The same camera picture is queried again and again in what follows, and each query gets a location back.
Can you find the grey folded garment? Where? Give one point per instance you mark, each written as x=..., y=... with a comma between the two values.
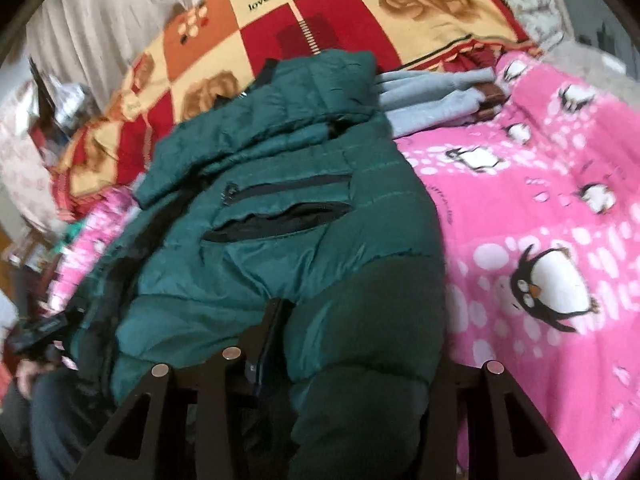
x=430, y=110

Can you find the clear plastic bag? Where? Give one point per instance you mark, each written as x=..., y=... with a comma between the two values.
x=75, y=105

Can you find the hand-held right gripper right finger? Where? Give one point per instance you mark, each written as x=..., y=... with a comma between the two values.
x=500, y=390

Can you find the rose patterned quilt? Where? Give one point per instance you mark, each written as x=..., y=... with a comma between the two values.
x=325, y=10

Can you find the floral bedsheet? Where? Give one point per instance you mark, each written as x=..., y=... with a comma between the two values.
x=535, y=10

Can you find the person's left forearm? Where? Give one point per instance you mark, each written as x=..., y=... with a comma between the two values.
x=55, y=420

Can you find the green puffer jacket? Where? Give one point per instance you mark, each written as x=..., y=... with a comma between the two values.
x=300, y=200

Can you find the pink penguin blanket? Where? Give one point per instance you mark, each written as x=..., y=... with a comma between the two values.
x=525, y=200

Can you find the beige patterned curtain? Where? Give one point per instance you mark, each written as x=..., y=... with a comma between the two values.
x=100, y=25

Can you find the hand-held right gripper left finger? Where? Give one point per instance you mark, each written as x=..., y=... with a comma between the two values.
x=267, y=345

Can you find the green cloth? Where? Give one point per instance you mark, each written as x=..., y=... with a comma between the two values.
x=72, y=235

